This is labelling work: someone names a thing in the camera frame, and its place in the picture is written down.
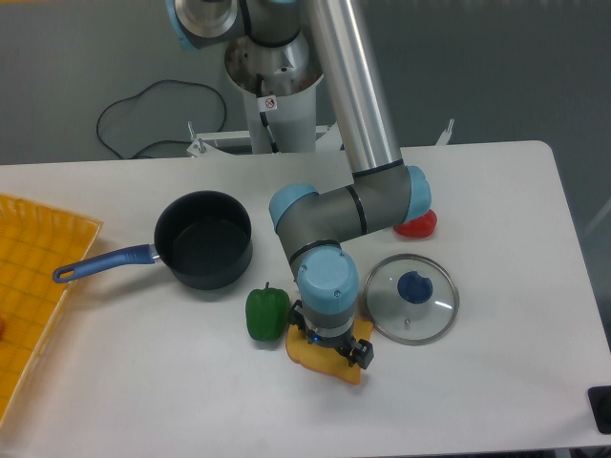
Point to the black saucepan blue handle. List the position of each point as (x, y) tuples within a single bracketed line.
[(204, 238)]

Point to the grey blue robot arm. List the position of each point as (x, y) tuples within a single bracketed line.
[(384, 192)]

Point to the yellow woven tray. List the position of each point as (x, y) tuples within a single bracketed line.
[(35, 239)]

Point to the black device at table edge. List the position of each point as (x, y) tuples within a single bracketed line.
[(599, 399)]

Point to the glass pot lid blue knob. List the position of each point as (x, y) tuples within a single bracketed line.
[(411, 299)]

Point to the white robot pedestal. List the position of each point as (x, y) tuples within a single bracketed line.
[(278, 87)]

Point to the white metal mounting bracket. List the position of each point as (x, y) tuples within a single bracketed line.
[(328, 139)]

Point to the green bell pepper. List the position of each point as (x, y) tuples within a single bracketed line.
[(266, 311)]

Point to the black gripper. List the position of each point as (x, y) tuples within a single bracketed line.
[(358, 353)]

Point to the red bell pepper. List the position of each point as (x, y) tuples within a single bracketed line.
[(419, 228)]

